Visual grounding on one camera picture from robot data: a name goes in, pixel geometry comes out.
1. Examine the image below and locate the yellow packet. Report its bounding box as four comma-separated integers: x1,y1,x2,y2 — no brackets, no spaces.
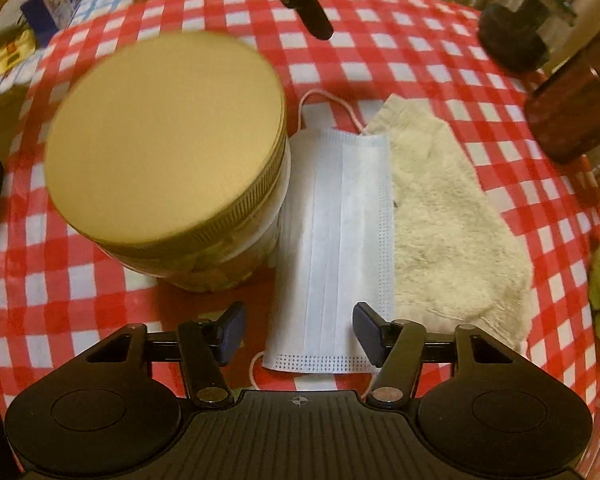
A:
0,30,37,77

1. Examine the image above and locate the white face mask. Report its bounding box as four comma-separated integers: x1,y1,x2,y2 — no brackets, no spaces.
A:
250,89,396,391

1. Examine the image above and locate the red checkered tablecloth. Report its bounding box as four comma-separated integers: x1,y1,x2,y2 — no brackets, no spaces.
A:
0,0,600,411

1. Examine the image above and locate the cream fluffy towel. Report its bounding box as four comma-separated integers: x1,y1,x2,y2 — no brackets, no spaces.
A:
365,94,533,356

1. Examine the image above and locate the blue cardboard box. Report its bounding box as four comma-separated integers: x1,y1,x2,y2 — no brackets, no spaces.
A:
21,0,88,46

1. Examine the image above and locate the brown cylindrical jar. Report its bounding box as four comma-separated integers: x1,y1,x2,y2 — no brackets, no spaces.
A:
524,29,600,164

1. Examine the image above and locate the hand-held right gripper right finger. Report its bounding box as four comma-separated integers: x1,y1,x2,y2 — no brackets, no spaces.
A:
351,301,518,408

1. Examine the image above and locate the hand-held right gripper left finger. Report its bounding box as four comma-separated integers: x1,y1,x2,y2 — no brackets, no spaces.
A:
82,302,251,408

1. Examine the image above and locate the glass jar with teal lid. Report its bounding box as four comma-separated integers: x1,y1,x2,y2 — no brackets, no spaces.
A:
479,0,578,72

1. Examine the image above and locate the gold-lid plastic jar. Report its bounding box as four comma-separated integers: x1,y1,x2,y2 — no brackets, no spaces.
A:
44,32,292,293

